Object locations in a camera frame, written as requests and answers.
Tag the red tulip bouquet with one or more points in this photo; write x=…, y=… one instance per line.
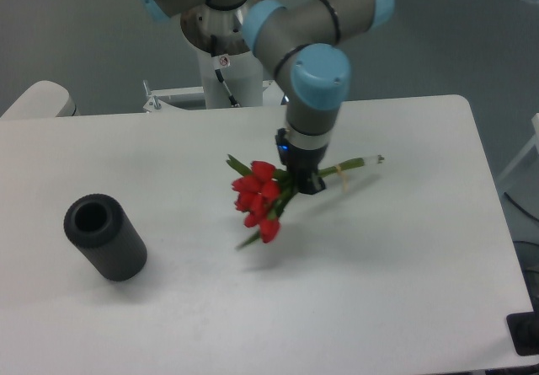
x=263, y=193

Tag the white frame at right edge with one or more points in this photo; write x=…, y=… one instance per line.
x=522, y=161

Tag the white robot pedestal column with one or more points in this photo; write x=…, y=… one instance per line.
x=231, y=75

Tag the white rounded chair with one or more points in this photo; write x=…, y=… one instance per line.
x=44, y=99

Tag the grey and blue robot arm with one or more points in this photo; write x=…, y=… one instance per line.
x=299, y=47

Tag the black ribbed cylindrical vase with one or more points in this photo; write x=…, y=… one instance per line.
x=98, y=227

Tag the white pedestal base frame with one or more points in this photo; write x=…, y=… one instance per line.
x=193, y=98

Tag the black device at table edge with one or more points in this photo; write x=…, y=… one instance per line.
x=523, y=329

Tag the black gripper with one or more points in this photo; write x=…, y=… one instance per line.
x=301, y=154

